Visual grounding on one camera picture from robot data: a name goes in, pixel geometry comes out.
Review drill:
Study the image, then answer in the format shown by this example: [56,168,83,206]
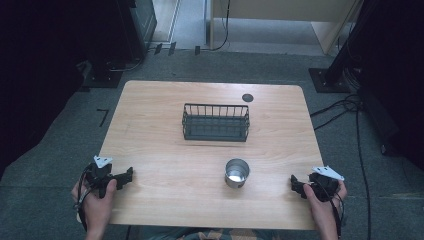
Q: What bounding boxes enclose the person's right hand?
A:
[302,179,349,232]

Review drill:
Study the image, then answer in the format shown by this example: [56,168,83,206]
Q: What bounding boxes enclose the metal cup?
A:
[224,157,251,190]

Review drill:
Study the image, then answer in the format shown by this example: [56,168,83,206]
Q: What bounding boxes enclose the long black floor cable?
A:
[353,106,373,240]

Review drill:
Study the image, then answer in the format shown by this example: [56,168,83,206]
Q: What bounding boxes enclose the black hanging cable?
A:
[210,0,232,52]

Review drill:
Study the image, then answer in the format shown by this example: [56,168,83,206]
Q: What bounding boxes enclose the left hand-held gripper cable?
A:
[73,163,93,233]

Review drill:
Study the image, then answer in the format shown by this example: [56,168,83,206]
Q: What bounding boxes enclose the person's patterned clothing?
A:
[139,227,281,240]

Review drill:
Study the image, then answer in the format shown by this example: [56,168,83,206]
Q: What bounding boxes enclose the black stand with base plate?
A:
[81,0,141,90]
[307,0,371,94]

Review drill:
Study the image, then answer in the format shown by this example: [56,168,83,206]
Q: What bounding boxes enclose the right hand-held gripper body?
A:
[307,165,346,203]

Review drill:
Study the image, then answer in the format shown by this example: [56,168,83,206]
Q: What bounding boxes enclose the beige wooden partition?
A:
[208,0,363,56]

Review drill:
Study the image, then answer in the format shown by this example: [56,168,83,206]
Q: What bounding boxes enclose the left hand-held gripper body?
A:
[84,155,118,199]

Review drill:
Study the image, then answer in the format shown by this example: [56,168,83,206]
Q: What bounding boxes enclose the person's left hand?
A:
[70,178,119,233]

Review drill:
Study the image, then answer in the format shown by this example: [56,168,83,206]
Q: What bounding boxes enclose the right hand-held gripper cable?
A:
[328,188,347,240]

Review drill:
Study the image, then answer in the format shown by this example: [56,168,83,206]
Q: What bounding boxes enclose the dark cabinet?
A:
[128,0,158,60]

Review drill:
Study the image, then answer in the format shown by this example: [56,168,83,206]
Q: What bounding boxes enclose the black wire basket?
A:
[181,102,251,143]

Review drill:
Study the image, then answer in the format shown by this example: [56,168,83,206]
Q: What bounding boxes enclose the hand-held gripper cable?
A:
[328,188,347,240]
[73,163,93,233]

